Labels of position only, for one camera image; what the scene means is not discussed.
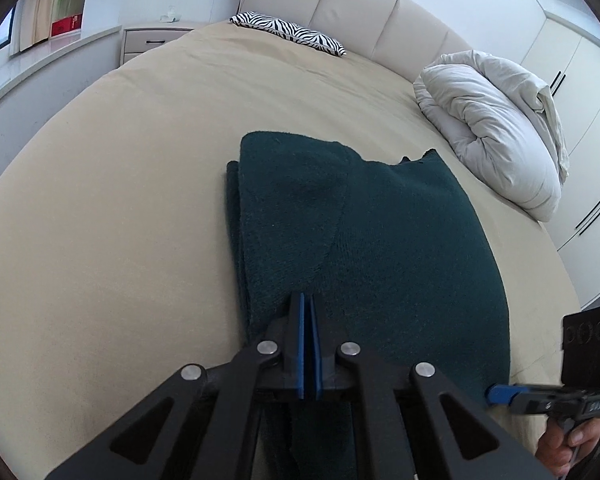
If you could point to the white tissue box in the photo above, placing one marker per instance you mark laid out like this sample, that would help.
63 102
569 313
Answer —
170 15

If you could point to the beige bed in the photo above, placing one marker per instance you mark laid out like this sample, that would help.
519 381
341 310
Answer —
105 185

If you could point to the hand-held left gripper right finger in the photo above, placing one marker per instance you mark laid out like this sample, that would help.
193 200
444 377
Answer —
316 350

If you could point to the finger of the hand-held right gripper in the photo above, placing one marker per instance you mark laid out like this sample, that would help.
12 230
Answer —
502 394

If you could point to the red box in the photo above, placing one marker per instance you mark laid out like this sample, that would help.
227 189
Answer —
66 26

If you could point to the zebra striped pillow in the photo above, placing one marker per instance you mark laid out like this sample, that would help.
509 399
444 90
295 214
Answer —
290 32

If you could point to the dark green sweater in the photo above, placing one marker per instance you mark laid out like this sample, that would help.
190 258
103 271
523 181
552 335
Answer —
380 240

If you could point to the green plastic container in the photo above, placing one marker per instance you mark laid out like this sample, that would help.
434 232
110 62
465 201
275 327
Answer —
71 2

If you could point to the beige curtain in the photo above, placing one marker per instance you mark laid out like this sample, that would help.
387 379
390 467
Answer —
35 10

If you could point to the white wardrobe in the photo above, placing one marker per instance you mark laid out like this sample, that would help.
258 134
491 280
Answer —
555 45

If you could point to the white nightstand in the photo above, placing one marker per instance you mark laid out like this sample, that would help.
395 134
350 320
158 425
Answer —
150 40

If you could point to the white window sill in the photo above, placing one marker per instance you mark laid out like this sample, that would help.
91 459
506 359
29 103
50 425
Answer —
40 65

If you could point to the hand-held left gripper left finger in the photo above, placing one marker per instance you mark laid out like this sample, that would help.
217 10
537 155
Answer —
302 350

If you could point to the white duvet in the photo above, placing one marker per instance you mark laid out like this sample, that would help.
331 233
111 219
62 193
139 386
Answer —
495 125

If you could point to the person's right hand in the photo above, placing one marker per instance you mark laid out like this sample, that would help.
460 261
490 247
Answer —
555 452

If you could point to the cream padded headboard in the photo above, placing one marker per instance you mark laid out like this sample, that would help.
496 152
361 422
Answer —
355 5

